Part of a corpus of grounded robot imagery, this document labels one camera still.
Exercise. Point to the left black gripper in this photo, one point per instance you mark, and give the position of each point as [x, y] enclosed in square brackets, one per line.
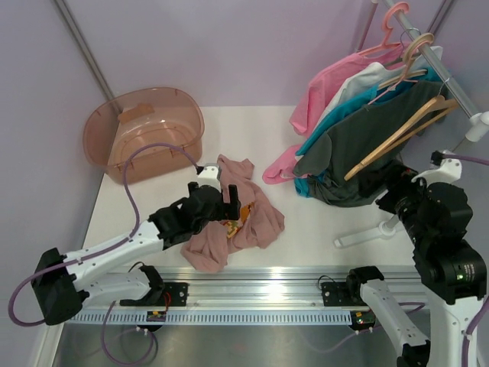
[228, 211]

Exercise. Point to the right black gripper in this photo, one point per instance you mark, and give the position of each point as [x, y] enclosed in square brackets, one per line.
[401, 179]

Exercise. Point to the dusty pink printed t-shirt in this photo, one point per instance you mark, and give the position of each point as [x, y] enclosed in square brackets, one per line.
[258, 225]

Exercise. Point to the wooden clothes hanger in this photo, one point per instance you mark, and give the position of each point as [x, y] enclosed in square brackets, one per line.
[423, 107]

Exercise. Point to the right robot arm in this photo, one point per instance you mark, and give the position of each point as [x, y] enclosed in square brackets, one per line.
[435, 213]

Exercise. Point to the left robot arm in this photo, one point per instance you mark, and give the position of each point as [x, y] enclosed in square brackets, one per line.
[66, 284]

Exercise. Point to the teal t-shirt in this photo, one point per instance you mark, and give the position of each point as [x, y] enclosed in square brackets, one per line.
[351, 105]

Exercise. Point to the dark grey t-shirt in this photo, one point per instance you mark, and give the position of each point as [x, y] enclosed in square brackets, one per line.
[340, 148]

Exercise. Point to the thin pink hanger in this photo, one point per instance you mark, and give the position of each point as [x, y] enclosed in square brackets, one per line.
[411, 75]

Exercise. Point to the white t-shirt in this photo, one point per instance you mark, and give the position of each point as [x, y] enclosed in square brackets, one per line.
[351, 84]

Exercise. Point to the bright pink t-shirt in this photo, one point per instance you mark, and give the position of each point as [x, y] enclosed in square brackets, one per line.
[317, 95]

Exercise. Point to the pink plastic hanger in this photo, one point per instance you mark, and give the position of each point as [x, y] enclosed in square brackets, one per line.
[387, 30]

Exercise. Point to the metal clothes rack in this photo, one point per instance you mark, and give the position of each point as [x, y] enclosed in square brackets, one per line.
[479, 120]

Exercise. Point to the transparent brown plastic basket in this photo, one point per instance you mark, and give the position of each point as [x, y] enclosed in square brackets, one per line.
[116, 129]

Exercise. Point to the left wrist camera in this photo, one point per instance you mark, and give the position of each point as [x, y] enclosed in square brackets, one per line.
[209, 175]

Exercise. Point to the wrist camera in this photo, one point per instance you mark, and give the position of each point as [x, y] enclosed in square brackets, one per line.
[444, 169]
[209, 175]

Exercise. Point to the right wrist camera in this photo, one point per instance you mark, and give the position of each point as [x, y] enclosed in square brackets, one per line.
[444, 169]

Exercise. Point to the aluminium mounting rail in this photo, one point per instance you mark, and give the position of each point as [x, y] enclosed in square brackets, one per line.
[269, 288]

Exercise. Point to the white slotted cable duct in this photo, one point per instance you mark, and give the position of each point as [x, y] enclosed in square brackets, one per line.
[215, 317]

